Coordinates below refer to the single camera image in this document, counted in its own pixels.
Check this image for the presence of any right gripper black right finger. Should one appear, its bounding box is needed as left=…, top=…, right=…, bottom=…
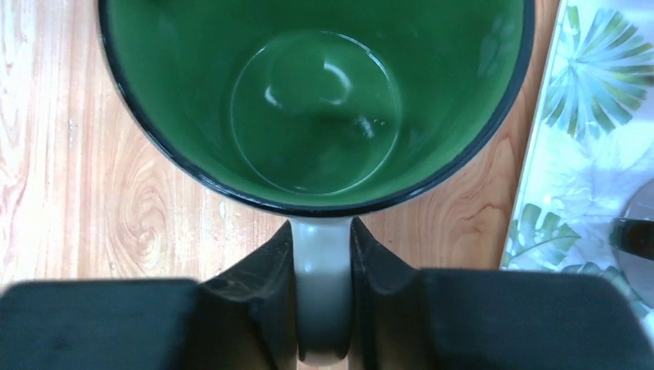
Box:
left=349, top=219, right=653, bottom=369

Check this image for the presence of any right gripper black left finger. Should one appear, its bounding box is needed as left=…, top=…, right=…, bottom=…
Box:
left=1, top=224, right=297, bottom=369

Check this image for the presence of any cream cat pattern mug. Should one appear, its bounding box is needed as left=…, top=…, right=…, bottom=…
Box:
left=96, top=1, right=535, bottom=366

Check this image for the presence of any mauve mug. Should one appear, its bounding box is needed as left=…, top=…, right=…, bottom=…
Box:
left=609, top=180, right=653, bottom=307

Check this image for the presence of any leaf pattern tray mat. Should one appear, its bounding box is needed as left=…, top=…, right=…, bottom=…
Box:
left=500, top=1, right=653, bottom=334

